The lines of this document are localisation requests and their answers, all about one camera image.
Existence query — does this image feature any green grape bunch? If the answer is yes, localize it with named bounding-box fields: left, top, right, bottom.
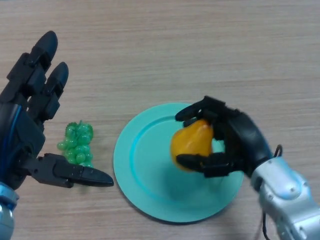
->
left=56, top=120, right=95, bottom=169

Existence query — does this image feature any yellow pear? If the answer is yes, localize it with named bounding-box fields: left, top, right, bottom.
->
left=169, top=119, right=215, bottom=173

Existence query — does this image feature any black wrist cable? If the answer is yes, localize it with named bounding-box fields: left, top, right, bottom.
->
left=261, top=144, right=284, bottom=240

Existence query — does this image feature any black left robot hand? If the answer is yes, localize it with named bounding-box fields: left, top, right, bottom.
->
left=0, top=30, right=115, bottom=190

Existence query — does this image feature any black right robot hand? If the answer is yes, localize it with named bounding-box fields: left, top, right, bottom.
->
left=174, top=95, right=273, bottom=179

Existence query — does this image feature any green round plate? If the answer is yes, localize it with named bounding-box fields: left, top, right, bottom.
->
left=113, top=102, right=245, bottom=223

